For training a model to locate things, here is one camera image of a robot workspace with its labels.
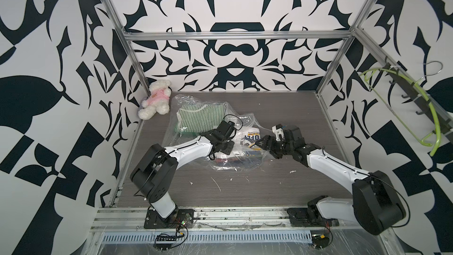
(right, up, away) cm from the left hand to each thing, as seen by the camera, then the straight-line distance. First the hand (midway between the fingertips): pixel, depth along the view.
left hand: (227, 141), depth 91 cm
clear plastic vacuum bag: (+5, -8, -7) cm, 12 cm away
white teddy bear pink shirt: (-40, +21, +13) cm, 47 cm away
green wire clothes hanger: (+66, +32, -6) cm, 73 cm away
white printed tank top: (+12, +3, 0) cm, 13 cm away
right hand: (+15, 0, -6) cm, 16 cm away
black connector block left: (-24, -37, -22) cm, 49 cm away
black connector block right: (+37, -36, -21) cm, 55 cm away
